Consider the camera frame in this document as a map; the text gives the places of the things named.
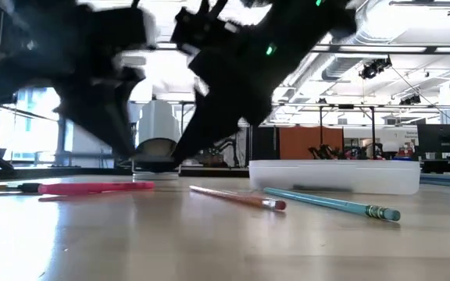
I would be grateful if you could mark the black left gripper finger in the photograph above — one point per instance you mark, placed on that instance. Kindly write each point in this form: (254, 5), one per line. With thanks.
(130, 109)
(100, 117)

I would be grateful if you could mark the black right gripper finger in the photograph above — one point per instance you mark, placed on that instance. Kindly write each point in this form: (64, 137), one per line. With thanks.
(209, 125)

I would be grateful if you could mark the pink highlighter pen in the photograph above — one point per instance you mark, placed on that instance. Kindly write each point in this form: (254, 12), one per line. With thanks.
(92, 188)

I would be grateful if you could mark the orange wooden pencil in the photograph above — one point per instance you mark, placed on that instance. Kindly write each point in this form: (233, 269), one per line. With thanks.
(244, 200)

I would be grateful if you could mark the black pen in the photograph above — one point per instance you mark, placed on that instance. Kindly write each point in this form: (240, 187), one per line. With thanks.
(29, 187)

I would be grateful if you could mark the clear plastic supply box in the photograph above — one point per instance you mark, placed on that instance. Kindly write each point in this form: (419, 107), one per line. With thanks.
(334, 175)

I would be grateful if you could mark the teal pencil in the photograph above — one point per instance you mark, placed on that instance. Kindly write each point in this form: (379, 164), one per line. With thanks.
(326, 203)

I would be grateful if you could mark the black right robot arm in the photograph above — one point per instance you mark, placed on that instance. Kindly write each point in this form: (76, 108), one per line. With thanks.
(307, 15)

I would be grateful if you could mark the white cylindrical canister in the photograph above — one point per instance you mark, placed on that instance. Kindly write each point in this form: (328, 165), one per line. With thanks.
(158, 121)

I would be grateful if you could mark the black panel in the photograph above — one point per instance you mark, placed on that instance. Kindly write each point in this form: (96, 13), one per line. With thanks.
(264, 144)

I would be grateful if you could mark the background robot arms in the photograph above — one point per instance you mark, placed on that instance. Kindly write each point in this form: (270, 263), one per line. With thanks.
(322, 152)

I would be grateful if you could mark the black ceiling spotlight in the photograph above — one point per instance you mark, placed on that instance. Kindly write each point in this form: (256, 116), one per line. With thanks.
(373, 68)
(410, 100)

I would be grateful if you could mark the long ceiling light strip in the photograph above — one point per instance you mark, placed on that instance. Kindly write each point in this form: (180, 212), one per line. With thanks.
(385, 49)

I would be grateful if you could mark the black computer monitor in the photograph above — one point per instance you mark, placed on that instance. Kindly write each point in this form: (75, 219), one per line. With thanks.
(441, 140)

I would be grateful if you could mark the orange partition wall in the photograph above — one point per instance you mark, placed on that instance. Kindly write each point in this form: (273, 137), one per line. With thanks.
(299, 142)

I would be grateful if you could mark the silver ceiling duct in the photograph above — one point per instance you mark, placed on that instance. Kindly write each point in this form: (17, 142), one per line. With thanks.
(338, 68)

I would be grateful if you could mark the black metal rack frame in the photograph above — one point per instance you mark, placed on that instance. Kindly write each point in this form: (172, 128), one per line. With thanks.
(346, 106)

